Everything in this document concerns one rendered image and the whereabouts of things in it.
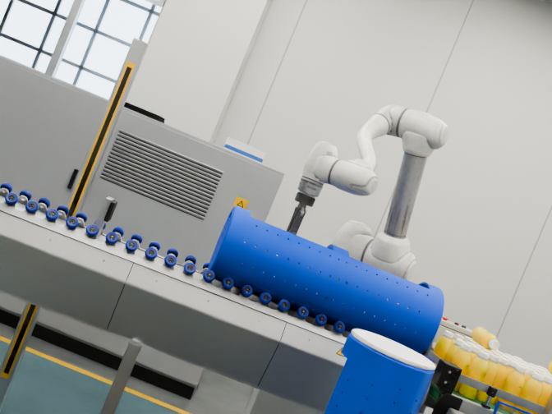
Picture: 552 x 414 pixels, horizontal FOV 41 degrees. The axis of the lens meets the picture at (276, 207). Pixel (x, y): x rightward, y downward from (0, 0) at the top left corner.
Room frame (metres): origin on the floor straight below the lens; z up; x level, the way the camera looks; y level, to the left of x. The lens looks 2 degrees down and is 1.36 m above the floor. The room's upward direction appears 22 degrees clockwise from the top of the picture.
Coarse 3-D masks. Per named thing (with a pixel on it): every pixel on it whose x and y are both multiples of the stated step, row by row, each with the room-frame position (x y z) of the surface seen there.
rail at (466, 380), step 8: (464, 376) 2.69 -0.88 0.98; (472, 384) 2.70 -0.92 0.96; (480, 384) 2.70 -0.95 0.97; (488, 384) 2.71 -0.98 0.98; (504, 392) 2.71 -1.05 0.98; (512, 400) 2.72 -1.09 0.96; (520, 400) 2.72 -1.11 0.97; (528, 400) 2.73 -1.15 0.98; (528, 408) 2.73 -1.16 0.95; (536, 408) 2.73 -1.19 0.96; (544, 408) 2.73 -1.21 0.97
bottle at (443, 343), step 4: (444, 336) 2.99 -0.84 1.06; (440, 340) 2.98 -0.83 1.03; (444, 340) 2.97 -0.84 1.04; (448, 340) 2.97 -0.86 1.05; (452, 340) 2.99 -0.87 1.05; (436, 344) 2.99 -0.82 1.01; (440, 344) 2.97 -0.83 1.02; (444, 344) 2.97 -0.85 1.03; (448, 344) 2.97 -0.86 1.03; (452, 344) 2.98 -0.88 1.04; (436, 348) 2.98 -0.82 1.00; (440, 348) 2.97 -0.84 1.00; (444, 348) 2.97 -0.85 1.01; (448, 348) 2.97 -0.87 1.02; (436, 352) 2.98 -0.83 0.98; (440, 352) 2.97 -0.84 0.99; (444, 352) 2.97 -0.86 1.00; (440, 356) 2.97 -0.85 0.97; (444, 356) 2.97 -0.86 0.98
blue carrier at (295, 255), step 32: (224, 224) 2.89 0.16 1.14; (256, 224) 2.70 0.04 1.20; (224, 256) 2.64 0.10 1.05; (256, 256) 2.65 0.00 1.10; (288, 256) 2.67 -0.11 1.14; (320, 256) 2.71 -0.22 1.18; (256, 288) 2.71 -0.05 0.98; (288, 288) 2.69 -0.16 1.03; (320, 288) 2.69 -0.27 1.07; (352, 288) 2.70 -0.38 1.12; (384, 288) 2.73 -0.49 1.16; (416, 288) 2.78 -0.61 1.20; (352, 320) 2.73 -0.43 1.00; (384, 320) 2.73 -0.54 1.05; (416, 320) 2.73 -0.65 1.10
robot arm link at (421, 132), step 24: (408, 120) 3.09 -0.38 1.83; (432, 120) 3.06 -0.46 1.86; (408, 144) 3.10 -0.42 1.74; (432, 144) 3.06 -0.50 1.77; (408, 168) 3.13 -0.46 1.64; (408, 192) 3.15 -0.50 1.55; (408, 216) 3.19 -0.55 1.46; (384, 240) 3.21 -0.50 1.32; (408, 240) 3.25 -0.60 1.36; (384, 264) 3.21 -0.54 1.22; (408, 264) 3.19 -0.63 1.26
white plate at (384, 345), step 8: (360, 336) 2.22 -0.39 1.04; (368, 336) 2.28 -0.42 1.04; (376, 336) 2.35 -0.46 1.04; (368, 344) 2.17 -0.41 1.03; (376, 344) 2.19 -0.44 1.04; (384, 344) 2.25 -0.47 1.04; (392, 344) 2.32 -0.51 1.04; (400, 344) 2.39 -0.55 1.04; (384, 352) 2.14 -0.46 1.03; (392, 352) 2.16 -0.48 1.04; (400, 352) 2.22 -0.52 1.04; (408, 352) 2.29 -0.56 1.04; (416, 352) 2.36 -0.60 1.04; (400, 360) 2.14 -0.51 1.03; (408, 360) 2.14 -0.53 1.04; (416, 360) 2.21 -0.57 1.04; (424, 360) 2.27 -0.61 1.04; (424, 368) 2.16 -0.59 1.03; (432, 368) 2.20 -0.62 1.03
